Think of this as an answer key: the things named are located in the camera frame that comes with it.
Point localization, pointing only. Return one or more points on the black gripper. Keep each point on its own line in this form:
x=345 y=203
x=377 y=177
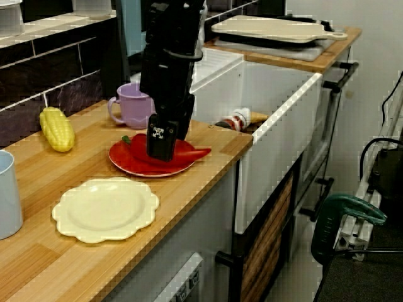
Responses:
x=176 y=107

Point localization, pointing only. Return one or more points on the red toy chili pepper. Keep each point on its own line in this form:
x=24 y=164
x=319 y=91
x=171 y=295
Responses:
x=135 y=148

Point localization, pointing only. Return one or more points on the purple plastic mug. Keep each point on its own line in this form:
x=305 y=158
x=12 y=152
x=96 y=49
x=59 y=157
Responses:
x=129 y=107

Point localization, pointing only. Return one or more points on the red round plate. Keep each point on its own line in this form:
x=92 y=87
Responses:
x=151 y=171

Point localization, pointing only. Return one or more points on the red tomato can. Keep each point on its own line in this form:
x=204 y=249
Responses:
x=234 y=121

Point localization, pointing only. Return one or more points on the black upright kitchen panel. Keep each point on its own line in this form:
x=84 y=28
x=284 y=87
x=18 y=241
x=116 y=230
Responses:
x=116 y=78

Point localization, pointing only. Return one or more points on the white toy kitchen cabinet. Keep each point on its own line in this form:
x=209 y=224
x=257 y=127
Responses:
x=214 y=214

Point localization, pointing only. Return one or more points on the toy ice cream cone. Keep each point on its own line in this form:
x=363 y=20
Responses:
x=258 y=117

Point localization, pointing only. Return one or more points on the cream scalloped plate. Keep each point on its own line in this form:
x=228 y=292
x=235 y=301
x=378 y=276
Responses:
x=104 y=210

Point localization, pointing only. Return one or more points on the white toy sink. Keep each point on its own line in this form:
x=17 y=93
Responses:
x=277 y=141

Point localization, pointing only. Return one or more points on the yellow toy corn cob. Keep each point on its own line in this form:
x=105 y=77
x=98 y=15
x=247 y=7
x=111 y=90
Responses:
x=56 y=132

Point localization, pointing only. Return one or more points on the wooden crate front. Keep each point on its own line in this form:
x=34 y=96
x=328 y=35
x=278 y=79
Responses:
x=267 y=239

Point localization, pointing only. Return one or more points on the cream cutting board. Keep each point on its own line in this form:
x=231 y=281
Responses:
x=267 y=30

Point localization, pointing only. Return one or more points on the grey toy dishwasher front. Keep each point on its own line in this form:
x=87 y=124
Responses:
x=182 y=283

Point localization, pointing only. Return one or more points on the white tray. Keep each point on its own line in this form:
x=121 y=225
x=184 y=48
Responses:
x=299 y=53

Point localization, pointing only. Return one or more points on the white pot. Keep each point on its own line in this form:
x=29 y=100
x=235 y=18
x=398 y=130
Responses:
x=93 y=7

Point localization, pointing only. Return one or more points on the light blue plastic tumbler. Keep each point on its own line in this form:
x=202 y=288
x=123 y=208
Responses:
x=7 y=201

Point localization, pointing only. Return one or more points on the white container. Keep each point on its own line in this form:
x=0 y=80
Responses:
x=11 y=15

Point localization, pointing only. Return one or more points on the black device box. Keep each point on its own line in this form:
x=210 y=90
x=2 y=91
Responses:
x=390 y=176

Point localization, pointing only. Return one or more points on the white aluminium frame rail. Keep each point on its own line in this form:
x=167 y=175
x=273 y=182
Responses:
x=352 y=232

